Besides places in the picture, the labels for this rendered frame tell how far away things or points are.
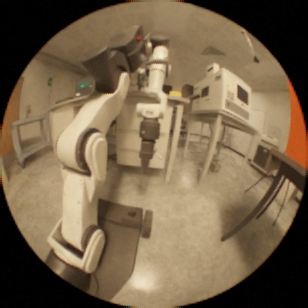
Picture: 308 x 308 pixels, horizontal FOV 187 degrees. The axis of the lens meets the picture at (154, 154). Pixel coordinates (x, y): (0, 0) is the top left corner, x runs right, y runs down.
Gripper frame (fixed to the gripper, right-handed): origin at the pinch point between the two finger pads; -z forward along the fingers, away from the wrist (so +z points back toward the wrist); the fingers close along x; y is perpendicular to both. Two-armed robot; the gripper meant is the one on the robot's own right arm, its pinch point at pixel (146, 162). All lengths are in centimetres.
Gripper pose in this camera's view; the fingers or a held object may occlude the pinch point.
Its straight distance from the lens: 42.5
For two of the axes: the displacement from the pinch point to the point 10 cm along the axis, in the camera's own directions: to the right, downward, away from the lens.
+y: -9.9, -1.2, 0.5
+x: 0.7, -1.8, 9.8
